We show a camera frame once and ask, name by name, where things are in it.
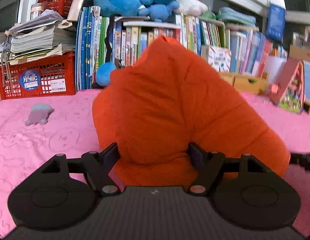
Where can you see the row of tall blue books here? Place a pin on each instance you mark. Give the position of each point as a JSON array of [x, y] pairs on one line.
[[87, 50]]

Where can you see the brown cardboard box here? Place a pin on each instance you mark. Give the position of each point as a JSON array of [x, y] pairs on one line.
[[302, 53]]

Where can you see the white pencil print box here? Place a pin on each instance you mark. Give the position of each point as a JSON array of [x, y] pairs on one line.
[[217, 58]]

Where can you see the large blue plush toy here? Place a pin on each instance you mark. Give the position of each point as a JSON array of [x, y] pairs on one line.
[[119, 1]]

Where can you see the beige leaning board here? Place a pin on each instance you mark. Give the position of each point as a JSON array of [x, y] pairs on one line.
[[78, 0]]

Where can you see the row of small colourful books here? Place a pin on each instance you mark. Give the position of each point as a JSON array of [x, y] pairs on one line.
[[278, 52]]

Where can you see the red plastic crate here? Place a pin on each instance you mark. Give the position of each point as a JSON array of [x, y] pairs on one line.
[[44, 80]]

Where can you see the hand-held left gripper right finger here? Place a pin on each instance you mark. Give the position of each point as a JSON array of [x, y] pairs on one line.
[[196, 155]]

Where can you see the small grey plush toy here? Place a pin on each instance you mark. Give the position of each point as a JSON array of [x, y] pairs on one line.
[[38, 115]]

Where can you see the stack of papers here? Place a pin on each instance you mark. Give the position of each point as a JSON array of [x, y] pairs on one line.
[[39, 40]]

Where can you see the small red plastic basket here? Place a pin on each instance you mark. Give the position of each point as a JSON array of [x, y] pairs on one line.
[[57, 3]]

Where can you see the row of colourful children's books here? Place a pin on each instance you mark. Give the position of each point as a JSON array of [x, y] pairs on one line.
[[130, 45]]

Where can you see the blue cardboard box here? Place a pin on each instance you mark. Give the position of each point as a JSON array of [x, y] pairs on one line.
[[276, 22]]

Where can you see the clear jar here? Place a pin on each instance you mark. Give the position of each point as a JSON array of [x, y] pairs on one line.
[[37, 11]]

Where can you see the pink triangular dollhouse toy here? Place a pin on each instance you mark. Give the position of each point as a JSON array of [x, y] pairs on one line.
[[290, 90]]

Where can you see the green round toy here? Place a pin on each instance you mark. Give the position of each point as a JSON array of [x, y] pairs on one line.
[[208, 15]]

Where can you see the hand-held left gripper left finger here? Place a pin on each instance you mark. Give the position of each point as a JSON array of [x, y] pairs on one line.
[[111, 155]]

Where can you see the blue plush ball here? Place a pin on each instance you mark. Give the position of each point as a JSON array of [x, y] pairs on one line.
[[104, 73]]

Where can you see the row of pastel spine books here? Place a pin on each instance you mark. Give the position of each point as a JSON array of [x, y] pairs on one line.
[[247, 52]]

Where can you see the orange puffer jacket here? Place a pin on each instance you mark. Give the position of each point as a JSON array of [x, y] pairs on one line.
[[170, 105]]

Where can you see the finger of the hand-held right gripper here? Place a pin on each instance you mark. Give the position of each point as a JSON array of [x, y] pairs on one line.
[[302, 158]]

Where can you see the wooden easel with blue sheet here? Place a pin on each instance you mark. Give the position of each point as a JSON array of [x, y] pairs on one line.
[[309, 82]]

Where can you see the row of green white books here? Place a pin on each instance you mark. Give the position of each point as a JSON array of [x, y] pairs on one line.
[[195, 35]]

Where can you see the wooden drawer organizer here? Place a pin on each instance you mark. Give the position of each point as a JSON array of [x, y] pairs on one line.
[[247, 83]]

